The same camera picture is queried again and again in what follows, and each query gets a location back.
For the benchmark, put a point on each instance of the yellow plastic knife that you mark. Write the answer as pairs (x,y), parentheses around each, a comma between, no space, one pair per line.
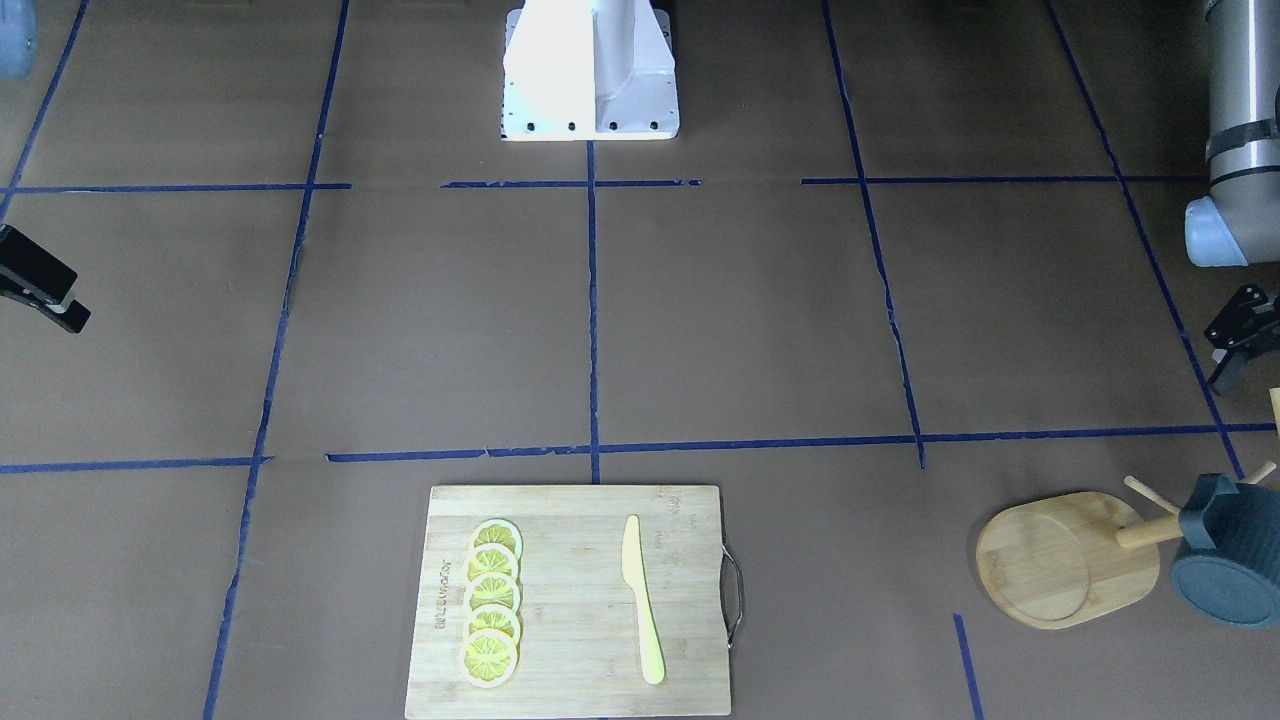
(652,662)

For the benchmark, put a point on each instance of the white camera post base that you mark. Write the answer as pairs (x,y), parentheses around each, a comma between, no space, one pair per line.
(577,71)

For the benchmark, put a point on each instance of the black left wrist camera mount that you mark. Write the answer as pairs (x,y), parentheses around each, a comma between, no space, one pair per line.
(1244,320)

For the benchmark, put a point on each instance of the blue-green mug yellow inside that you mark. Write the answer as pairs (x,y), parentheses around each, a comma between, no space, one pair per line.
(1227,563)

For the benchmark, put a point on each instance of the lemon slice three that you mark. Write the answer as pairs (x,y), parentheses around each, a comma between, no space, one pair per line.
(493,588)

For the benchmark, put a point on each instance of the bamboo cutting board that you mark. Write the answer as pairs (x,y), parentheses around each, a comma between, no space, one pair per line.
(578,653)

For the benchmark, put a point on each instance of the wooden cup storage rack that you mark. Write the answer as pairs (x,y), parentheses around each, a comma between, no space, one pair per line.
(1068,559)

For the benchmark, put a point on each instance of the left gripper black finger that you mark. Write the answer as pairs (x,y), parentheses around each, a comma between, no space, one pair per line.
(1229,369)

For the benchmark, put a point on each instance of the lemon slice four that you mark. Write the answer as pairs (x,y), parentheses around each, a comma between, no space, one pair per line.
(495,616)

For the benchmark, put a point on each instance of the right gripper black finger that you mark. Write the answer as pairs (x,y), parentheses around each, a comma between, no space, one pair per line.
(33,277)

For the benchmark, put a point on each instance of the lemon slice two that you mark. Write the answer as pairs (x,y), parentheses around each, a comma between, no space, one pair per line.
(489,558)

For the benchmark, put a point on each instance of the lemon slice one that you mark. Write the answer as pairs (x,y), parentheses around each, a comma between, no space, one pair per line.
(499,531)

